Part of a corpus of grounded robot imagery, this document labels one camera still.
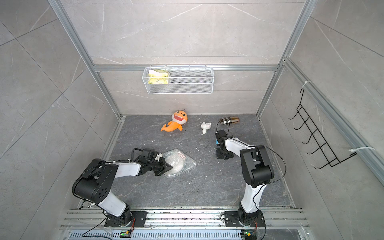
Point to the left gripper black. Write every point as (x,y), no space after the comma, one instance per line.
(164,167)

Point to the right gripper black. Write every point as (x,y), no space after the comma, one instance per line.
(219,156)

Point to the white plate teal rim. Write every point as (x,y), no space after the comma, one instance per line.
(177,161)

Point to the clear bubble wrap sheet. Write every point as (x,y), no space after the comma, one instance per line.
(189,162)

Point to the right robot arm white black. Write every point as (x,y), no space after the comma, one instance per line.
(257,172)

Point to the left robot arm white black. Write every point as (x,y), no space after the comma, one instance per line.
(95,183)

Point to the small white bunny plush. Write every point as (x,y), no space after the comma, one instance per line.
(205,127)

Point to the plaid brown pouch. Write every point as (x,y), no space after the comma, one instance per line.
(229,120)

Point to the orange shark plush toy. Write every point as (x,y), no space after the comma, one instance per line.
(179,118)

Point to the yellow white cloth in basket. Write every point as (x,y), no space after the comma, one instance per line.
(158,77)

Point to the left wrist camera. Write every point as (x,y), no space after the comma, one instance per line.
(151,155)

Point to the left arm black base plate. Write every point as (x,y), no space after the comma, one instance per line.
(138,218)

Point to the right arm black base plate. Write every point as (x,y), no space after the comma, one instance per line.
(240,219)

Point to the white wire mesh basket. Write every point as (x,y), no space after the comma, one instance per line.
(183,80)

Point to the aluminium mounting rail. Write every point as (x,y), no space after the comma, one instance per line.
(201,223)

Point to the black wire hook rack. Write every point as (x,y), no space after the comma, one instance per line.
(316,136)

